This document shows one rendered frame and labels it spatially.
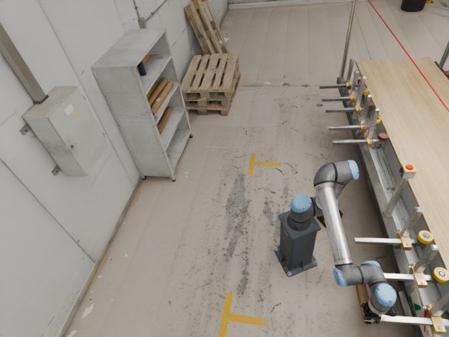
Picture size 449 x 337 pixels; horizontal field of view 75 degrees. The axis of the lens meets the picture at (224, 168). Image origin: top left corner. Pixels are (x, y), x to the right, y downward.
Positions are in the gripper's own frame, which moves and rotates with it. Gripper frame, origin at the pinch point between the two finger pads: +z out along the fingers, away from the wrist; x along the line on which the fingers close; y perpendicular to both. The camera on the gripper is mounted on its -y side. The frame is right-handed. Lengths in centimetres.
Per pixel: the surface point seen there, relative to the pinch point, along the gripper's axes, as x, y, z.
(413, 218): -52, -30, -24
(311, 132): -269, -1, 83
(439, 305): -3.9, -29.7, -15.9
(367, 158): -143, -31, 13
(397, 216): -85, -42, 20
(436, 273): -24.9, -38.6, -8.5
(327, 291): -48, 7, 83
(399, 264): -40, -29, 12
